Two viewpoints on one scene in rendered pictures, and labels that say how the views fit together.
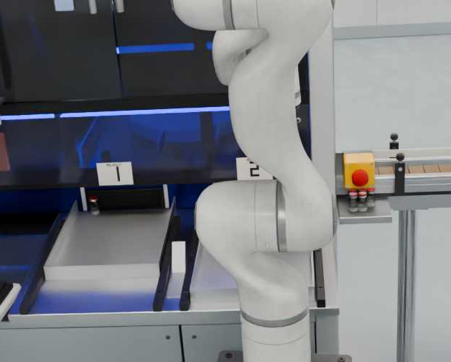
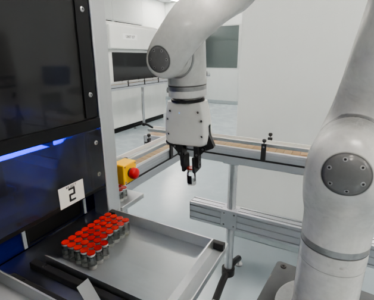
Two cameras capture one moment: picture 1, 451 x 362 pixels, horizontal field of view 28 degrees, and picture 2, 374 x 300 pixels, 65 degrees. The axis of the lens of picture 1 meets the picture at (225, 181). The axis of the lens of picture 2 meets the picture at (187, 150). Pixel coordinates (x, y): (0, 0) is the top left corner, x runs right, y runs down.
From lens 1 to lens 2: 157 cm
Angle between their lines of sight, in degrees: 63
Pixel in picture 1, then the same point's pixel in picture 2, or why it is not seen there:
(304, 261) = (159, 237)
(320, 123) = (108, 141)
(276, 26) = not seen: outside the picture
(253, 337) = (360, 271)
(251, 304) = (367, 239)
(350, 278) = not seen: outside the picture
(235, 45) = (226, 13)
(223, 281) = (145, 286)
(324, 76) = (108, 104)
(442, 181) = (141, 168)
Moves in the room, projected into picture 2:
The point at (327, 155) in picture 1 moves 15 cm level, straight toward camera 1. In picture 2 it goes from (113, 165) to (150, 173)
